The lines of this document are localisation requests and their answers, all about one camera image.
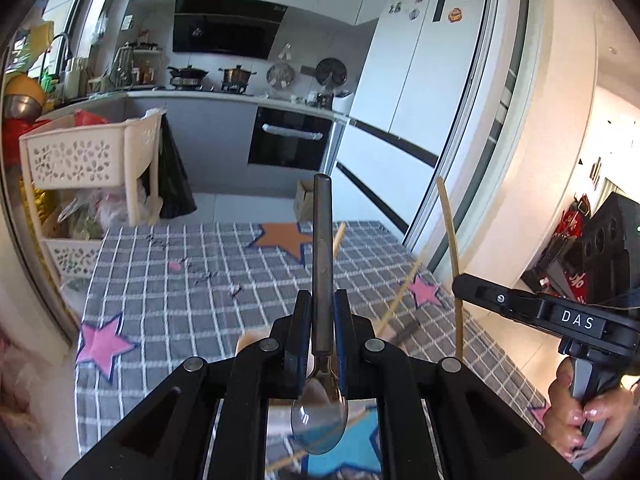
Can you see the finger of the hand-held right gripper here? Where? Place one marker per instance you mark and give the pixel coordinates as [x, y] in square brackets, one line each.
[480, 290]

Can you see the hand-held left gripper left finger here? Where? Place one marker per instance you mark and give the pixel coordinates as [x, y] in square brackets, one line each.
[300, 345]

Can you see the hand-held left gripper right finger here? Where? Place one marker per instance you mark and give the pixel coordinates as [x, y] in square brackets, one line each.
[342, 345]

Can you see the white plastic utensil holder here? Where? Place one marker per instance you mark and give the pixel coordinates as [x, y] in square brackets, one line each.
[252, 342]

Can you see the person's right hand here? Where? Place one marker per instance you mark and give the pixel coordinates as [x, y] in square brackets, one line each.
[560, 410]

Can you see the red printed package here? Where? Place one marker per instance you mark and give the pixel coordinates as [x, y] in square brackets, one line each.
[567, 225]

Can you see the grey checkered star tablecloth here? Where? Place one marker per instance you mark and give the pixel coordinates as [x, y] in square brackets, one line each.
[200, 300]

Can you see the cardboard box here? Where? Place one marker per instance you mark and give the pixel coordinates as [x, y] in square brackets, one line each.
[302, 200]

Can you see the black built-in oven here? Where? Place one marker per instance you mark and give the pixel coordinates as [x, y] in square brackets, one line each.
[285, 152]

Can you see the black hanging bag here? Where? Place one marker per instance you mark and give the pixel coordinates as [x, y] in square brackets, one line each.
[175, 180]

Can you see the white refrigerator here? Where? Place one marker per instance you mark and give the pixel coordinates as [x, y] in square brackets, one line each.
[400, 85]

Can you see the grey kitchen counter cabinet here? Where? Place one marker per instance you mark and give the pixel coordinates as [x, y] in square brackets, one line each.
[215, 140]

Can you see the dark round hanging pan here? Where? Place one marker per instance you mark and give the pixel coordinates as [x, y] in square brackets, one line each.
[330, 70]

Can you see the round silver steamer rack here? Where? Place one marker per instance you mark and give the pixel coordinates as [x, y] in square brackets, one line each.
[280, 75]

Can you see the round fridge magnet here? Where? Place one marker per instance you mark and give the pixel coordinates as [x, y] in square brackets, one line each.
[454, 15]

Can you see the steel stockpot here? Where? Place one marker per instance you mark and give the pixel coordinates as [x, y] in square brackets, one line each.
[236, 76]

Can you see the black wok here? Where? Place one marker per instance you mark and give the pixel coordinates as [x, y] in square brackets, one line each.
[187, 74]

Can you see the gold foil package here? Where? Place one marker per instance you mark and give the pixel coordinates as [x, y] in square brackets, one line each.
[35, 202]

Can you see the cream plastic trolley rack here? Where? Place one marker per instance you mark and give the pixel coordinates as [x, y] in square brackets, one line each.
[65, 155]

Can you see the white countertop spice rack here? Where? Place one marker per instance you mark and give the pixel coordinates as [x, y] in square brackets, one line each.
[147, 65]

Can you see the black range hood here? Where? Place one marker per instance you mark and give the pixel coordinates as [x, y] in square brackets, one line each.
[225, 30]

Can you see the red plastic basin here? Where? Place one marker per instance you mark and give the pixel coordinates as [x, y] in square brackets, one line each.
[20, 126]

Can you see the steel bowl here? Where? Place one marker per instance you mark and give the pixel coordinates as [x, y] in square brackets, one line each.
[22, 105]

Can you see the steel kitchen faucet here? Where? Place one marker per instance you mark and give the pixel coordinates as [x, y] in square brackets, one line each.
[67, 60]

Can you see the hanging plastic bag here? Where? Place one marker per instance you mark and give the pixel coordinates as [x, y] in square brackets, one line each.
[100, 27]

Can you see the yellow plastic basin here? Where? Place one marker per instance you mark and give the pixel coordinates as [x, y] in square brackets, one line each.
[25, 85]

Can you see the dark framed window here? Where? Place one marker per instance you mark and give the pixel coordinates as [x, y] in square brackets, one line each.
[80, 5]

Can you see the white wall outlet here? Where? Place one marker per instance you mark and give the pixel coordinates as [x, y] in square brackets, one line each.
[127, 22]

